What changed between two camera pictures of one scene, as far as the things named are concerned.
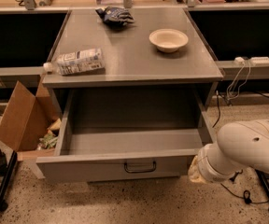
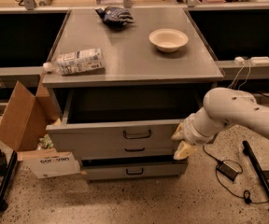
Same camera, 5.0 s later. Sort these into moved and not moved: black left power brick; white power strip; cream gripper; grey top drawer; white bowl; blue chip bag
Moved: cream gripper; grey top drawer
Not moved: black left power brick; white power strip; blue chip bag; white bowl
